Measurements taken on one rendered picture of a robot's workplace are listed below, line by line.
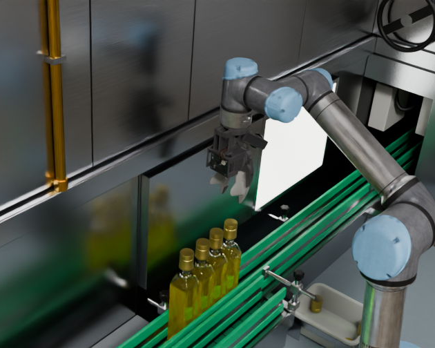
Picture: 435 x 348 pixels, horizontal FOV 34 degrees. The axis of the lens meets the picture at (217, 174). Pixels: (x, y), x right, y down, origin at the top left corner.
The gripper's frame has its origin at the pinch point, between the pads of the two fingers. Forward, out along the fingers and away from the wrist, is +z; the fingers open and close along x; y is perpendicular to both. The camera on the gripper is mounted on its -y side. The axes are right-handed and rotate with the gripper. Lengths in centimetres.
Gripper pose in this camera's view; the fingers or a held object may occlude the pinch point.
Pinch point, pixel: (233, 192)
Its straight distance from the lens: 177.1
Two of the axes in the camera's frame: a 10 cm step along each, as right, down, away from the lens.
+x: 7.3, 4.0, -5.6
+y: -6.8, 3.3, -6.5
